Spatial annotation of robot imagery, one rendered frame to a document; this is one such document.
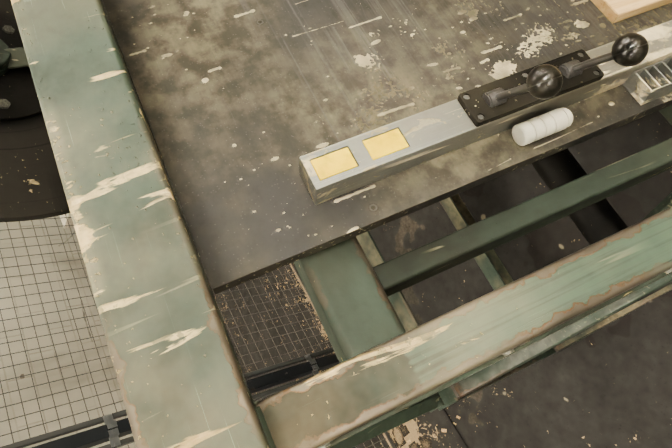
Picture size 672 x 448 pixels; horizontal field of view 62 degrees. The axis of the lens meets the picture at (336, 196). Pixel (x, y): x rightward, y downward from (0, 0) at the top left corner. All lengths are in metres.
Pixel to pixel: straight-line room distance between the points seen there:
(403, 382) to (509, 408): 2.07
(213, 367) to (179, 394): 0.04
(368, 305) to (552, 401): 1.89
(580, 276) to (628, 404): 1.75
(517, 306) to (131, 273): 0.39
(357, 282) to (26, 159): 0.79
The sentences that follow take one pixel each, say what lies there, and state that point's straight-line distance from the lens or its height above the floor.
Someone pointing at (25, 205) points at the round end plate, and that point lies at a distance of 1.19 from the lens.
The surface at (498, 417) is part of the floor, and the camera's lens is 2.68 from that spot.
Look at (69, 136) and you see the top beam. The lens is 0.67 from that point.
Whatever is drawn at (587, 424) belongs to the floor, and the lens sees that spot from 2.49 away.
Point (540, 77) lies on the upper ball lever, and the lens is 0.65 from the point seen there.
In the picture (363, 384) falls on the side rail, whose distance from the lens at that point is 0.57.
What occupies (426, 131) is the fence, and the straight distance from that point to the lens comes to 0.71.
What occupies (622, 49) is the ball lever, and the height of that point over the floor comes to 1.45.
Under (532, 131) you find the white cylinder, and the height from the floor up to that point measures 1.44.
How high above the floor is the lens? 2.12
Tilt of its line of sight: 43 degrees down
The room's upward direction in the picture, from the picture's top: 93 degrees counter-clockwise
